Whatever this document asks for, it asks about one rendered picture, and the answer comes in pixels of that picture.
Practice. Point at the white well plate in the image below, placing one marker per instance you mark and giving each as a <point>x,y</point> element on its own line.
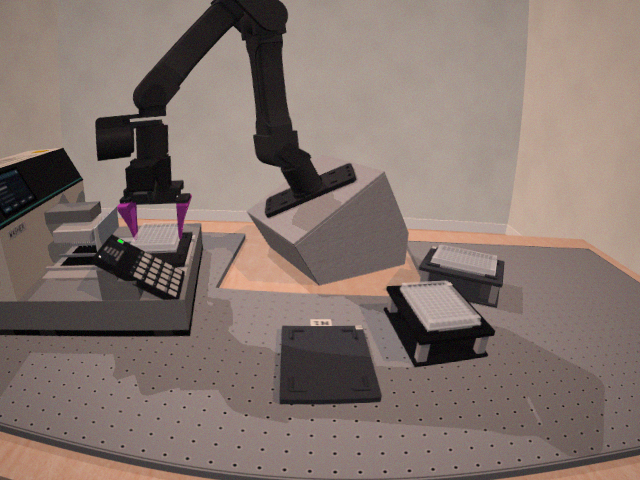
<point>157,237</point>
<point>439,306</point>
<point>465,260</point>

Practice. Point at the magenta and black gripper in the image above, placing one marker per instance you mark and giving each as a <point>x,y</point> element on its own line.
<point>163,196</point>

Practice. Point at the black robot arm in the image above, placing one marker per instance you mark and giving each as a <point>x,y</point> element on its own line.
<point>275,141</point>

